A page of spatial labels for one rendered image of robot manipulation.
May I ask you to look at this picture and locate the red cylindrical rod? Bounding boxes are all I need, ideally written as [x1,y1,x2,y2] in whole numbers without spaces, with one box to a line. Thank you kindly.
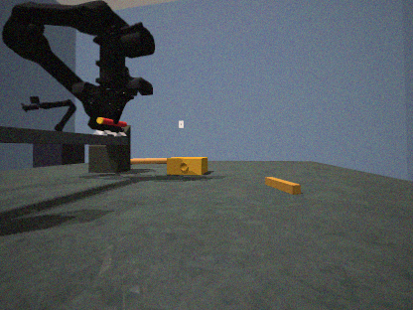
[96,117,127,127]

